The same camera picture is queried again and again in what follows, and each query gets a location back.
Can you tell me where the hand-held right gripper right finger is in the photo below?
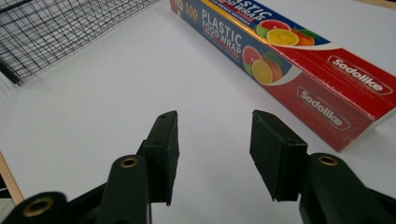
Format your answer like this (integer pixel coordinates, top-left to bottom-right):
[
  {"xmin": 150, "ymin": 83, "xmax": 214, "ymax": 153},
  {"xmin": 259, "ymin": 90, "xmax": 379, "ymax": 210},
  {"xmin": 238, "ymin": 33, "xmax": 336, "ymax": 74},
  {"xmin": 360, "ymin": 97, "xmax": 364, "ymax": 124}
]
[{"xmin": 248, "ymin": 109, "xmax": 382, "ymax": 224}]

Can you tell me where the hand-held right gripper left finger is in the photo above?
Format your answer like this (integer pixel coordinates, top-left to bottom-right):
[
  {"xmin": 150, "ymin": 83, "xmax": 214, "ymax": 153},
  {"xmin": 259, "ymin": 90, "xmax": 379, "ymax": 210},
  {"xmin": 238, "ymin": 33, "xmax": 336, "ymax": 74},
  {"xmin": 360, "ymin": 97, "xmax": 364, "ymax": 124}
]
[{"xmin": 96, "ymin": 110, "xmax": 180, "ymax": 224}]

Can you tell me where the black wire mesh basket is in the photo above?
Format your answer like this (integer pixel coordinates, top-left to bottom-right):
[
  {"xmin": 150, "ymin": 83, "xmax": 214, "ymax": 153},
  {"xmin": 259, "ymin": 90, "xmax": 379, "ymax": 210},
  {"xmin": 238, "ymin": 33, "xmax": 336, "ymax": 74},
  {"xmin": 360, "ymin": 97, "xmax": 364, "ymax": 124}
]
[{"xmin": 0, "ymin": 0, "xmax": 160, "ymax": 86}]

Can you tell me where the plastic wrap box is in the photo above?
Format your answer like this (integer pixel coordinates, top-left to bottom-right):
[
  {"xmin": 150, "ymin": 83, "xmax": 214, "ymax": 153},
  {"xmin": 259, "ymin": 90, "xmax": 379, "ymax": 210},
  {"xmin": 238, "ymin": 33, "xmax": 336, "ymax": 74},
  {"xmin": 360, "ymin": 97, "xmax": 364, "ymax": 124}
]
[{"xmin": 169, "ymin": 0, "xmax": 396, "ymax": 153}]

